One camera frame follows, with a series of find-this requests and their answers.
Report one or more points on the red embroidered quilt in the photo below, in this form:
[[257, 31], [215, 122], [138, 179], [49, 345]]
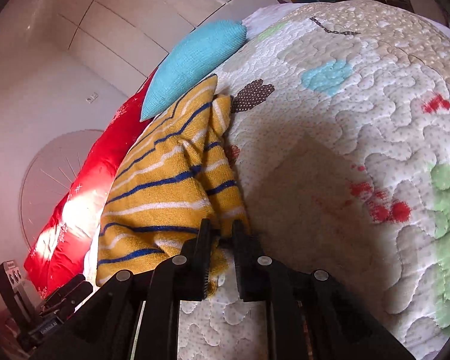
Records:
[[93, 165]]

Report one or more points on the quilted patterned bedspread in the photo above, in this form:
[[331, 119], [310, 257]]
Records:
[[322, 138]]

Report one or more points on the white glossy wardrobe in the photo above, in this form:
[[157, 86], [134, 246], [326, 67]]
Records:
[[135, 7]]

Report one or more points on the white wall socket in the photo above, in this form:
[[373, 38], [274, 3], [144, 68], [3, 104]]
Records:
[[92, 98]]

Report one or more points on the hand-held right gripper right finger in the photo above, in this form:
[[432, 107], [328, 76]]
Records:
[[242, 258]]

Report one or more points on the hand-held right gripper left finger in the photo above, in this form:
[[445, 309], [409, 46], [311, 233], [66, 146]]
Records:
[[205, 258]]

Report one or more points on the light blue knit pillow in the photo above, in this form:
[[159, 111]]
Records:
[[195, 63]]

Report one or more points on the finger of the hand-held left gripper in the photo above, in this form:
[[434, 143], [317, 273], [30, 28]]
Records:
[[69, 287], [75, 300]]

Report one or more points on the yellow striped knit sweater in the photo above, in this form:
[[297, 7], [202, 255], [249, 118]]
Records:
[[165, 180]]

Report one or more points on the white round headboard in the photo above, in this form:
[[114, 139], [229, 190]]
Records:
[[48, 180]]

